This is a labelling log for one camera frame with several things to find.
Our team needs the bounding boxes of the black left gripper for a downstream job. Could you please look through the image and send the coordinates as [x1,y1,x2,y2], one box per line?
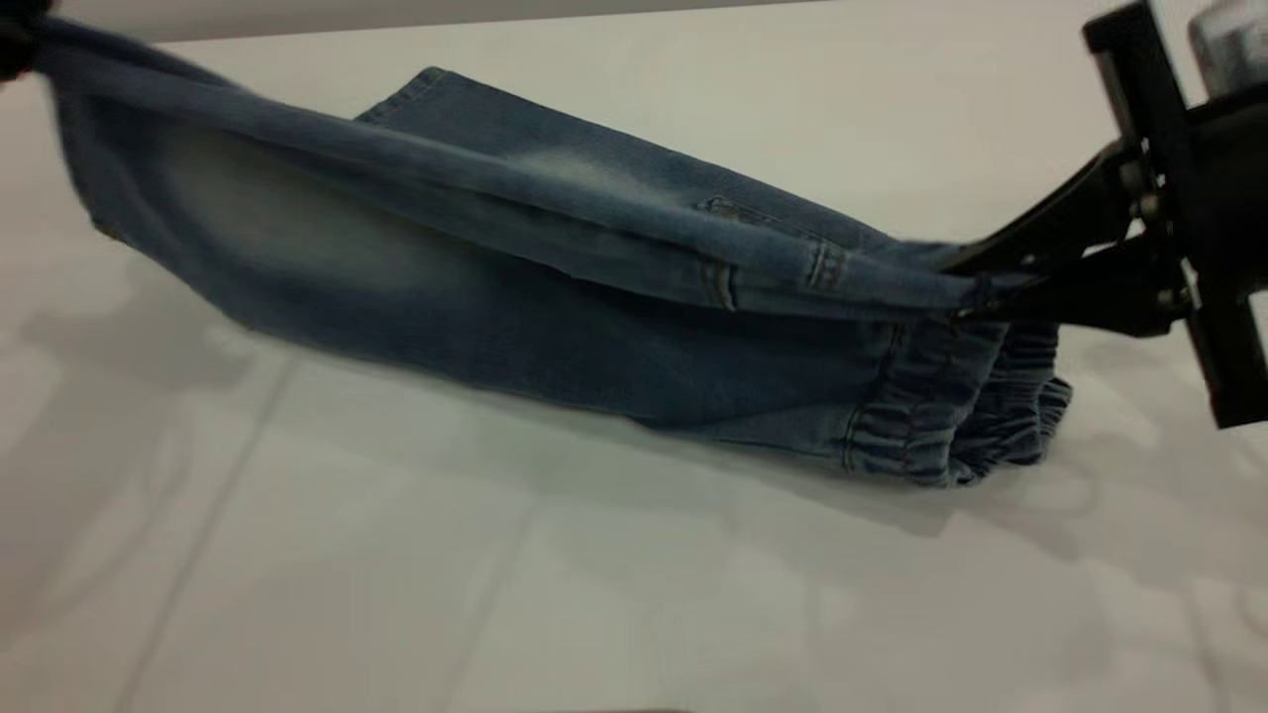
[0,0,51,82]

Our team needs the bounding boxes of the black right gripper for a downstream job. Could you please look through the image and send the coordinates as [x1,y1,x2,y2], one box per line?
[946,0,1268,429]

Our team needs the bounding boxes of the blue denim shorts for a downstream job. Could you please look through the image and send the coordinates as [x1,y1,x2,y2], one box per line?
[35,18,1076,488]

